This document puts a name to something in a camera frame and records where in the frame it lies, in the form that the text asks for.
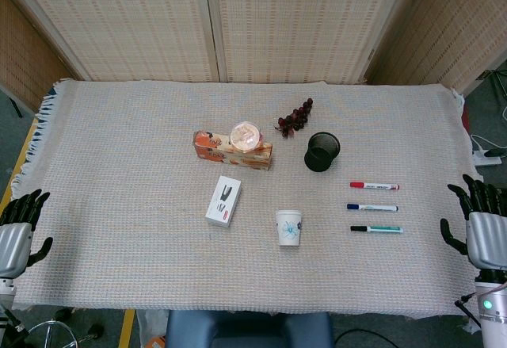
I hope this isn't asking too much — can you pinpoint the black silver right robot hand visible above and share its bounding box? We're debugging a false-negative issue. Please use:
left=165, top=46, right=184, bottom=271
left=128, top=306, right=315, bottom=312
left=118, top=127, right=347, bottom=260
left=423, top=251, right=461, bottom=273
left=440, top=173, right=507, bottom=273

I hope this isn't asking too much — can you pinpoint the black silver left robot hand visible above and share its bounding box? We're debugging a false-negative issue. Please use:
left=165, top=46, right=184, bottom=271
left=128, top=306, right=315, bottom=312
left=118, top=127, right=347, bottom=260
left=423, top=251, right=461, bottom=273
left=0, top=188, right=54, bottom=280

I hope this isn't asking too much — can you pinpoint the black capped green marker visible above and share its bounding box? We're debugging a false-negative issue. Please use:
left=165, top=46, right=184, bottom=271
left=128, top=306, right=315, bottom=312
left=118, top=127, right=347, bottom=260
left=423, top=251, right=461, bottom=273
left=349, top=224, right=404, bottom=234

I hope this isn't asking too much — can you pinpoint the blue capped white marker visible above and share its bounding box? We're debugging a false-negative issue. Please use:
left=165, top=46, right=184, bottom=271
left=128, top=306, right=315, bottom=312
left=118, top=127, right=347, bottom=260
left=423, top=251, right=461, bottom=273
left=346, top=203, right=399, bottom=212

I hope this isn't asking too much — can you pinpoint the red capped white marker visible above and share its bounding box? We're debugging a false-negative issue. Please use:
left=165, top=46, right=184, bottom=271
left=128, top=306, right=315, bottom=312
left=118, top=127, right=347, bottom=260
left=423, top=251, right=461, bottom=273
left=349, top=182, right=400, bottom=192

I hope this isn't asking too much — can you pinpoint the black mesh pen holder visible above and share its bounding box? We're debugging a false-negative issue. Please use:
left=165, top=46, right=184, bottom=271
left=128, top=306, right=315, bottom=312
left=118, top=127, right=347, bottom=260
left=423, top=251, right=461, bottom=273
left=303, top=132, right=341, bottom=174

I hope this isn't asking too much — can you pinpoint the white power strip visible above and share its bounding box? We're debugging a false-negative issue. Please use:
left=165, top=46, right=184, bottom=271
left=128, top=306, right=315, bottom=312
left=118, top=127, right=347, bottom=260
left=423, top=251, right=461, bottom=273
left=472, top=146, right=502, bottom=166

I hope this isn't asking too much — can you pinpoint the chrome stool base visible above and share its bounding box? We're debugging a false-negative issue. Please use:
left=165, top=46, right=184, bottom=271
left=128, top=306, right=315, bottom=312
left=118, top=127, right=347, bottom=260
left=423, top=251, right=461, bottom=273
left=21, top=307, right=106, bottom=348

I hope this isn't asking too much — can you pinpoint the beige woven tablecloth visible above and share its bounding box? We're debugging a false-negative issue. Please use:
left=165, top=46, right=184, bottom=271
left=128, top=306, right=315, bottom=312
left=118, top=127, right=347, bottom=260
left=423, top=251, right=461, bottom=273
left=10, top=79, right=486, bottom=321

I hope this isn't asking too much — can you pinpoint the woven bamboo screen panel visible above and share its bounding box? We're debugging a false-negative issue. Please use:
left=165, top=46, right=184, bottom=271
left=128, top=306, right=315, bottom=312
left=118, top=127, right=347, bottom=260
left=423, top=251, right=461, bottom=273
left=204, top=0, right=429, bottom=84
left=0, top=0, right=221, bottom=82
left=364, top=0, right=507, bottom=96
left=0, top=0, right=80, bottom=111

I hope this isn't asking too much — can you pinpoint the white flower print paper cup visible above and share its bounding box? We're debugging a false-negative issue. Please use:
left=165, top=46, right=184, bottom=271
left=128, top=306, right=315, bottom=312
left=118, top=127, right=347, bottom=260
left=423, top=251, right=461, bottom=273
left=275, top=209, right=303, bottom=247

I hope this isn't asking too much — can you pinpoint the white stapler box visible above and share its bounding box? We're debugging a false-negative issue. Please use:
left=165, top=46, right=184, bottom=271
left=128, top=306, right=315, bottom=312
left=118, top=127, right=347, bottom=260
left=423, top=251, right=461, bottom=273
left=204, top=175, right=242, bottom=228

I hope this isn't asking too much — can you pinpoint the orange snack box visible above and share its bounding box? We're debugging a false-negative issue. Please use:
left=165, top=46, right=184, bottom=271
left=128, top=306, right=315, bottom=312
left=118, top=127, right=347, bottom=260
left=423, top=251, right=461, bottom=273
left=193, top=130, right=274, bottom=172

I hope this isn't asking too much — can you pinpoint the dark red grape bunch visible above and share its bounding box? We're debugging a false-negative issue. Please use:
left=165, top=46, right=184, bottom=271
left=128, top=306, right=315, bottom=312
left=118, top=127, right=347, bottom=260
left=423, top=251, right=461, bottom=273
left=274, top=97, right=315, bottom=140

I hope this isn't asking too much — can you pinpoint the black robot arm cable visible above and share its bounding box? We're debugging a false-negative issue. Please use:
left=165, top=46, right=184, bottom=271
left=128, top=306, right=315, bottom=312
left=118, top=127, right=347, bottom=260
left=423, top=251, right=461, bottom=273
left=454, top=292, right=482, bottom=328

